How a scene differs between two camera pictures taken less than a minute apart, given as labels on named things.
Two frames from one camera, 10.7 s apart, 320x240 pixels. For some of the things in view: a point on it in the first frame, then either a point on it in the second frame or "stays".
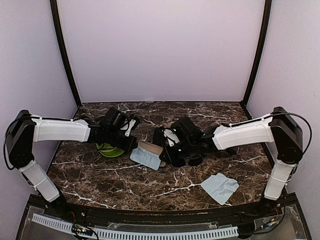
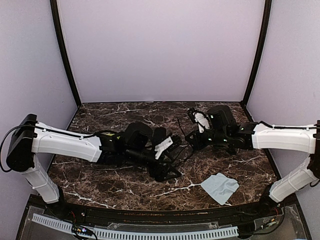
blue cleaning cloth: [220, 187] stays
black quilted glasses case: [158, 137] stays
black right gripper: [171, 158] -> [197, 143]
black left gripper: [128, 146] -> [161, 176]
